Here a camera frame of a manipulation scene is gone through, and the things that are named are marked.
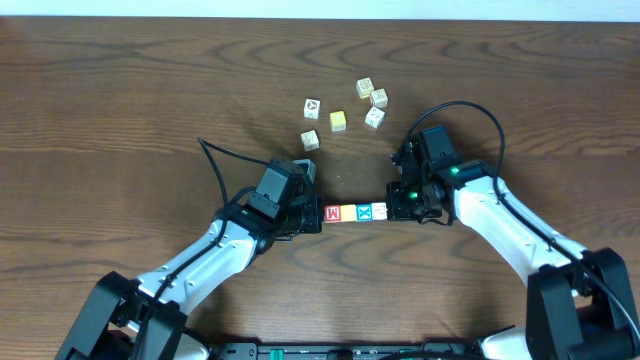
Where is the red letter wooden block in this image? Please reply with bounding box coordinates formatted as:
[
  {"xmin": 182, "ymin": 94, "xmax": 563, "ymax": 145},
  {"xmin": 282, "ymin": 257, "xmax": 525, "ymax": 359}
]
[{"xmin": 324, "ymin": 205, "xmax": 342, "ymax": 223}]

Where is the green sided wooden block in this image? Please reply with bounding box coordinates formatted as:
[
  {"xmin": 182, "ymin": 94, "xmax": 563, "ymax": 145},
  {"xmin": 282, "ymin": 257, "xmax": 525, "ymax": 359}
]
[{"xmin": 371, "ymin": 202, "xmax": 388, "ymax": 221}]

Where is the yellow M wooden block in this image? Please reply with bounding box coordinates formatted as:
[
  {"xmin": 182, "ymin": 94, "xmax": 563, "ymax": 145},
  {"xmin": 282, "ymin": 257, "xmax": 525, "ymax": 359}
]
[{"xmin": 340, "ymin": 204, "xmax": 357, "ymax": 222}]

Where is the blue X wooden block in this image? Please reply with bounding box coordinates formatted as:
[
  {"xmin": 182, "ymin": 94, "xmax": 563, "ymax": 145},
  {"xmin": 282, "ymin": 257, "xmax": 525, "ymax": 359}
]
[{"xmin": 356, "ymin": 204, "xmax": 373, "ymax": 222}]

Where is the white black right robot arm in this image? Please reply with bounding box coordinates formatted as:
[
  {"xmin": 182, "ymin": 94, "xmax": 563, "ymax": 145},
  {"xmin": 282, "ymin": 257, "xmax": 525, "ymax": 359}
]
[{"xmin": 386, "ymin": 126, "xmax": 639, "ymax": 359}]

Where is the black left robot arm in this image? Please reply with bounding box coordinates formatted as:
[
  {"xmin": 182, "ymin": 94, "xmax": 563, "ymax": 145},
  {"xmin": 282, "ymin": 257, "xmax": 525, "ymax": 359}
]
[{"xmin": 56, "ymin": 158, "xmax": 323, "ymax": 359}]

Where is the plain white wooden block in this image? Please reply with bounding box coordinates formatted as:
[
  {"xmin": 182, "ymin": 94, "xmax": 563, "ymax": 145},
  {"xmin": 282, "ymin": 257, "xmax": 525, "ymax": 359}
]
[{"xmin": 365, "ymin": 107, "xmax": 386, "ymax": 129}]

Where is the wooden block green W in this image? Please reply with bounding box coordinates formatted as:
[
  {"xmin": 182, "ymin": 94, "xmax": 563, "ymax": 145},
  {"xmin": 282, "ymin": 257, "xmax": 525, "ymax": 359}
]
[{"xmin": 300, "ymin": 130, "xmax": 320, "ymax": 152}]

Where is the wooden block red side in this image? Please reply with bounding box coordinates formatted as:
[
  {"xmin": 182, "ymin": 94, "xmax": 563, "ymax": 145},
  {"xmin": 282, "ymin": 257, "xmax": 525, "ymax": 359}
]
[{"xmin": 369, "ymin": 89, "xmax": 389, "ymax": 108}]

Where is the yellow top wooden block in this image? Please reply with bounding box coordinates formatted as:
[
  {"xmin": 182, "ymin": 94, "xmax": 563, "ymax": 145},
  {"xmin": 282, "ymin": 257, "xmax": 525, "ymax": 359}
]
[{"xmin": 329, "ymin": 111, "xmax": 347, "ymax": 132}]

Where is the wooden block yellow side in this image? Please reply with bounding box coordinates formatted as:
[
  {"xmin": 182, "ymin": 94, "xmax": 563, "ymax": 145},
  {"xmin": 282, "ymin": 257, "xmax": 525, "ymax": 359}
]
[{"xmin": 356, "ymin": 77, "xmax": 375, "ymax": 99}]

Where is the wooden block with face picture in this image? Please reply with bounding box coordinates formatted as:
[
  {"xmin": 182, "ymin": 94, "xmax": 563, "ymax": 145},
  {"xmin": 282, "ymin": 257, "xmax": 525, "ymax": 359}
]
[{"xmin": 304, "ymin": 99, "xmax": 321, "ymax": 120}]

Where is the black right cable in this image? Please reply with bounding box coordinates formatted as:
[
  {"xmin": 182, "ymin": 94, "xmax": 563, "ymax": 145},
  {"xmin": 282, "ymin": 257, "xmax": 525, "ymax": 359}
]
[{"xmin": 399, "ymin": 100, "xmax": 640, "ymax": 346}]

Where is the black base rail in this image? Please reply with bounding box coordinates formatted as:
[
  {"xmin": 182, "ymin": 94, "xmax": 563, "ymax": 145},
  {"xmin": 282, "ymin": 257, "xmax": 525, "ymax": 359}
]
[{"xmin": 209, "ymin": 341, "xmax": 484, "ymax": 360}]

